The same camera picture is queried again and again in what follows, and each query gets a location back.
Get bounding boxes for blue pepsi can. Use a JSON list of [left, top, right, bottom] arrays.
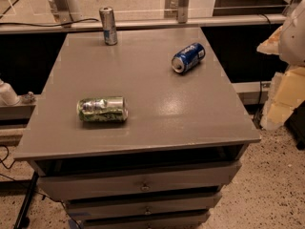
[[172, 43, 206, 73]]

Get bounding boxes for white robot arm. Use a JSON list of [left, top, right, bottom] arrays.
[[278, 0, 305, 66]]

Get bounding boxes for green crushed soda can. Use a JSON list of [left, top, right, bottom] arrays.
[[76, 96, 128, 122]]

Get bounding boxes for tall silver energy drink can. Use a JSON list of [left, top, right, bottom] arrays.
[[99, 7, 117, 46]]

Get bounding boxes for grey drawer cabinet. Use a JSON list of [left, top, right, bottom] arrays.
[[12, 26, 262, 229]]

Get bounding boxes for middle grey drawer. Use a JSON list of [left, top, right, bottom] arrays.
[[67, 192, 221, 220]]

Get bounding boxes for grey drawer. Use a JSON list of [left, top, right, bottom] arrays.
[[84, 210, 210, 229], [38, 161, 241, 200], [67, 192, 221, 220]]

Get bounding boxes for top grey drawer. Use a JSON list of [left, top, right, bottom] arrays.
[[38, 161, 241, 200]]

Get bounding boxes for bottom grey drawer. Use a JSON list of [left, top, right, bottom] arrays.
[[84, 210, 210, 229]]

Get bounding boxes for yellow foam block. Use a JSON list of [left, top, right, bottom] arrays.
[[256, 26, 305, 131]]

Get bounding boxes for white pipe fitting left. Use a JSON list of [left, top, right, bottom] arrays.
[[0, 79, 36, 106]]

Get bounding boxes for black stand leg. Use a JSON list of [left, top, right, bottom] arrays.
[[13, 172, 39, 229]]

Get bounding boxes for centre metal frame post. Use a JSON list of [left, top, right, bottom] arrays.
[[164, 0, 189, 24]]

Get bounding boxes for metal frame post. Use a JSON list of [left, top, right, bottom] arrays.
[[164, 0, 189, 24], [48, 0, 83, 27]]

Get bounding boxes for left metal frame post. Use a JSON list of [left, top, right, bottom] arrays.
[[48, 0, 83, 27]]

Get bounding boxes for horizontal metal rail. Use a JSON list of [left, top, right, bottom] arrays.
[[0, 13, 286, 34]]

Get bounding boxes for black floor cable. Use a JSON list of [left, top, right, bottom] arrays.
[[0, 144, 17, 180]]

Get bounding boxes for black cable on rail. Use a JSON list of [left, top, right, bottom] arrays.
[[0, 17, 101, 29]]

